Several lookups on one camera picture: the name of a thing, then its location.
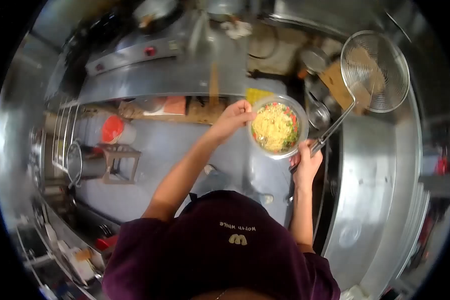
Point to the person's left hand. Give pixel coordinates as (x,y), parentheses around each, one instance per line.
(230,120)

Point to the person's right hand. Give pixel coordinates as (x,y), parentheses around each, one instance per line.
(307,168)

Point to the person's left fingers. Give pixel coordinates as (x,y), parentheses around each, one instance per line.
(240,105)

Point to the person's right thumb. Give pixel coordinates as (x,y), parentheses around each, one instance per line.
(295,159)

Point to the person's right fingers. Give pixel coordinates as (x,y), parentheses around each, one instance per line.
(312,152)

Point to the person's left thumb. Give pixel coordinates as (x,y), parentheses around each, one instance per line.
(248,116)

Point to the clear plastic bowl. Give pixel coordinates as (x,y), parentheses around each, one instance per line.
(302,123)

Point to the yellow cloth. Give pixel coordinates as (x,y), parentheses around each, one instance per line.
(258,95)

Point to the noodles with vegetables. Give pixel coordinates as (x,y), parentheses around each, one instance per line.
(274,128)

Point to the brown cardboard piece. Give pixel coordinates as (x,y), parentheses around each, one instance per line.
(335,84)

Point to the large stainless steel counter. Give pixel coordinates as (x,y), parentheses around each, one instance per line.
(371,195)

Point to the low wooden shelf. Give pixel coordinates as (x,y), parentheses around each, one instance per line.
(165,109)

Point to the stainless steel stove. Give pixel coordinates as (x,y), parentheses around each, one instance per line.
(161,75)

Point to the person's body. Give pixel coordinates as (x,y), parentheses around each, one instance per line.
(225,255)

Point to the dark wok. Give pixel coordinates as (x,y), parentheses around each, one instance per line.
(155,15)

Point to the red lidded container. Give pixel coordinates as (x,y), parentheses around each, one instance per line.
(114,129)

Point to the small wooden stool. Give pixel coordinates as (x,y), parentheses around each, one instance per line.
(120,152)

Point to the steel pot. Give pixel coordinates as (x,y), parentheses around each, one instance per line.
(83,165)

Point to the cluttered steel shelf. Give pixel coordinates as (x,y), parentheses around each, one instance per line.
(71,247)

